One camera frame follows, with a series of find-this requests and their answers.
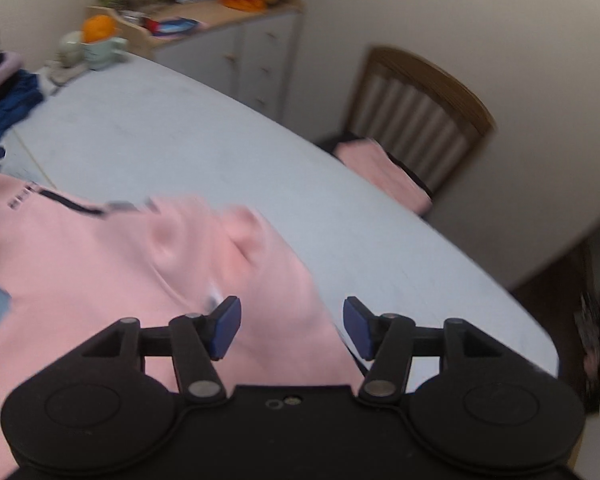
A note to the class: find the wooden dining chair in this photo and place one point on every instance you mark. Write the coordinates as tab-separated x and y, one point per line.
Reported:
430	85

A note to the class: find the blue and red tray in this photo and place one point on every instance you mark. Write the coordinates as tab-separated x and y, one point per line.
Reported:
172	27

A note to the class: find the lavender garment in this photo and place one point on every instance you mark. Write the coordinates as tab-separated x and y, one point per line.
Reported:
2	72

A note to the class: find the orange fruit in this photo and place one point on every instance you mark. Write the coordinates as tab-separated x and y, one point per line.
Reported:
99	27

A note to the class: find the pink cushion on chair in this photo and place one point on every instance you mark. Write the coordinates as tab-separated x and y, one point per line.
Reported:
380	172

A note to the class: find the dark blue clothes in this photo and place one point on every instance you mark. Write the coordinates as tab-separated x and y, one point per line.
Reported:
12	105

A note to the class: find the grey sideboard cabinet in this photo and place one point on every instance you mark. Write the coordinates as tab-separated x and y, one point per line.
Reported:
260	60

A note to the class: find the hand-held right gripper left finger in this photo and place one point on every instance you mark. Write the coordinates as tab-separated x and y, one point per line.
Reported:
226	327

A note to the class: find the pale round cup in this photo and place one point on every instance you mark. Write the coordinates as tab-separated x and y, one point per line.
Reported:
71	50

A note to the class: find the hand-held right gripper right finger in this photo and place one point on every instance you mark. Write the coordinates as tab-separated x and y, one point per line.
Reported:
357	327

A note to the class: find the pink zip hoodie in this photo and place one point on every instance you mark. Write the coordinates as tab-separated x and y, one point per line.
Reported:
105	285

